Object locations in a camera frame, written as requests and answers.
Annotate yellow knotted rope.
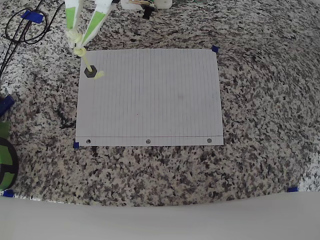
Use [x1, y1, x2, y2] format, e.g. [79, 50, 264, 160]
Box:
[66, 29, 105, 81]

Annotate black hex nut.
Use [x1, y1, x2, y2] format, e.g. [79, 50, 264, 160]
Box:
[84, 65, 98, 78]

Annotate wide blue tape strip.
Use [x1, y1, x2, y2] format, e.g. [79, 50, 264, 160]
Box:
[20, 10, 45, 24]

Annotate lined paper sheet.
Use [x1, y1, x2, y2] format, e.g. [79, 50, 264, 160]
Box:
[74, 48, 224, 147]

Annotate black and green roll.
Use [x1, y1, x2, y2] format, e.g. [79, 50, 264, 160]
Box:
[0, 136, 20, 191]

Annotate white board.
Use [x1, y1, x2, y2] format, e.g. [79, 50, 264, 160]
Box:
[0, 191, 320, 240]

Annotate thick black straight cable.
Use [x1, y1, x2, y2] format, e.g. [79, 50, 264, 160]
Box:
[0, 0, 46, 78]

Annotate thin black looped cable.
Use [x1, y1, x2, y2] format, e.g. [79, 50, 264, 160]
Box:
[4, 0, 66, 45]

